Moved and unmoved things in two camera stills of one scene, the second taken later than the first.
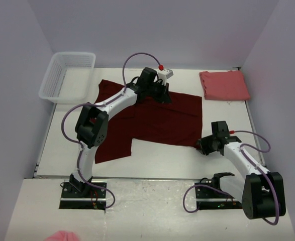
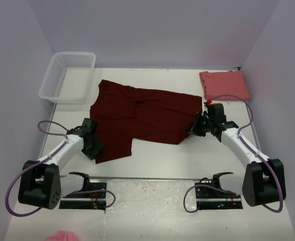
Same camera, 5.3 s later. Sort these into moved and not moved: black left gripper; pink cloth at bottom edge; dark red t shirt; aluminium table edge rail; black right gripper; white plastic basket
Moved: black left gripper; black right gripper
Not moved: pink cloth at bottom edge; aluminium table edge rail; dark red t shirt; white plastic basket
